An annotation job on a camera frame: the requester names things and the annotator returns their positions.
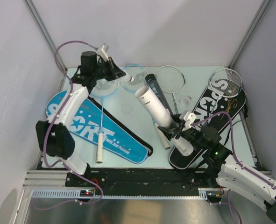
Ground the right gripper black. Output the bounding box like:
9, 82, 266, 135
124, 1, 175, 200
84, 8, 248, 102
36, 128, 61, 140
158, 113, 207, 151

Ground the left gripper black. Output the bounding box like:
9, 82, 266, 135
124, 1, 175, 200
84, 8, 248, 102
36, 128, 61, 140
92, 57, 126, 82

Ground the black shuttlecock tube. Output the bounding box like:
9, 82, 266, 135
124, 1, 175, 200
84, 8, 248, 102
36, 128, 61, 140
145, 74, 173, 115

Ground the white shuttlecock tube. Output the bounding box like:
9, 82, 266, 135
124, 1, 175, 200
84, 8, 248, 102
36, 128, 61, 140
135, 85, 193, 156

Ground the clear tube lid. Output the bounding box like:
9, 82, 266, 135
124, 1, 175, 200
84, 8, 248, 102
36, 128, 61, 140
122, 105, 133, 114

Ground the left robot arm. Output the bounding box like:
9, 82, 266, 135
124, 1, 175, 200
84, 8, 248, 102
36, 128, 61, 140
35, 51, 133, 186

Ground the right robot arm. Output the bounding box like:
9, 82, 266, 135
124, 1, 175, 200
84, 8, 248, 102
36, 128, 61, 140
159, 112, 276, 223

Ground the blue racket left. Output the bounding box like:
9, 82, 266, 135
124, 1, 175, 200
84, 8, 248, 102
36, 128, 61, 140
92, 79, 119, 164

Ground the blue racket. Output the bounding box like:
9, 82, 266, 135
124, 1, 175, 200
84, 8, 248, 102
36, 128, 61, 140
92, 79, 119, 164
121, 64, 170, 150

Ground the blue racket right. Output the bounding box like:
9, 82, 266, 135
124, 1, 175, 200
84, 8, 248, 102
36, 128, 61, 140
121, 64, 170, 150

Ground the blue racket bag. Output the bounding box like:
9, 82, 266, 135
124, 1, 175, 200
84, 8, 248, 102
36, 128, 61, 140
45, 90, 154, 165

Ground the black racket bag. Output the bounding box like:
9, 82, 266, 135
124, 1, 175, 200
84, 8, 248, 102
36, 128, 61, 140
168, 80, 248, 170

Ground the white racket on black bag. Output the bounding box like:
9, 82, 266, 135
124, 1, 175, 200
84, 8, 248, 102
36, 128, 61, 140
199, 68, 243, 131

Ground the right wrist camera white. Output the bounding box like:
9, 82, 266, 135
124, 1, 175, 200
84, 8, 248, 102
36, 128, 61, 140
179, 110, 197, 129

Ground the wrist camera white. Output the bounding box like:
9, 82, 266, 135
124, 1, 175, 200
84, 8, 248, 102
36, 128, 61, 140
96, 43, 109, 61
179, 110, 197, 129

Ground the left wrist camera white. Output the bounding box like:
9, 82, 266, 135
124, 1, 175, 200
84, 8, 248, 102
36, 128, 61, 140
96, 43, 109, 61

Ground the white racket with black handle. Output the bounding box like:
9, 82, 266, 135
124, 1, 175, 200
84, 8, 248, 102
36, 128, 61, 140
156, 65, 186, 114

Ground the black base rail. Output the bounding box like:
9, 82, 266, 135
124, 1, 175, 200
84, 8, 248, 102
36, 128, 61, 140
65, 167, 222, 198

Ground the white cable duct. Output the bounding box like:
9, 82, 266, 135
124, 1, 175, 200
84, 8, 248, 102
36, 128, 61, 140
32, 189, 223, 200

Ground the left aluminium frame post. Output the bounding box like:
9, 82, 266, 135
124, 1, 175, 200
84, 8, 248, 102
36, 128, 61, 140
23, 0, 67, 74

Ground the aluminium frame post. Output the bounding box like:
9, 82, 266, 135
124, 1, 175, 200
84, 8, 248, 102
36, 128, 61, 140
228, 0, 273, 69
23, 0, 67, 74

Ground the right aluminium frame post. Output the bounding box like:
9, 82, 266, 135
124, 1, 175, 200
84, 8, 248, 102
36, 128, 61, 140
228, 0, 273, 69

